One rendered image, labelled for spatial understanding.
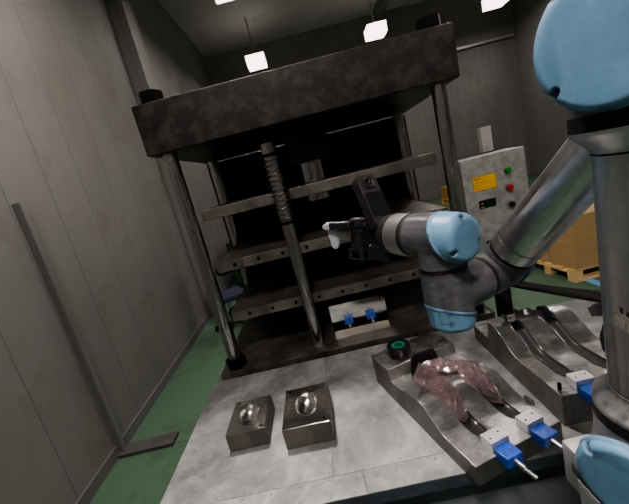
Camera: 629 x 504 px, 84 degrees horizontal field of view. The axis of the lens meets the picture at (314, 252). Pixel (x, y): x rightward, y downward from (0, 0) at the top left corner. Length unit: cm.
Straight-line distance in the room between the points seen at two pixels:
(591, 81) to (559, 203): 25
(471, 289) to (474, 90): 1121
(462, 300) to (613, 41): 37
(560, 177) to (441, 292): 22
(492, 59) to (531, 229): 1156
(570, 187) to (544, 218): 5
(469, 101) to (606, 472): 1131
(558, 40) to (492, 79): 1163
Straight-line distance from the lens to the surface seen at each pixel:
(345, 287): 168
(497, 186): 187
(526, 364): 127
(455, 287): 58
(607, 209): 40
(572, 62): 37
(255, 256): 166
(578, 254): 412
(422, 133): 1104
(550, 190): 57
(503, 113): 1203
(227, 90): 156
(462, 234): 54
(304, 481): 112
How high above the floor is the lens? 157
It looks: 12 degrees down
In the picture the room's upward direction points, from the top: 14 degrees counter-clockwise
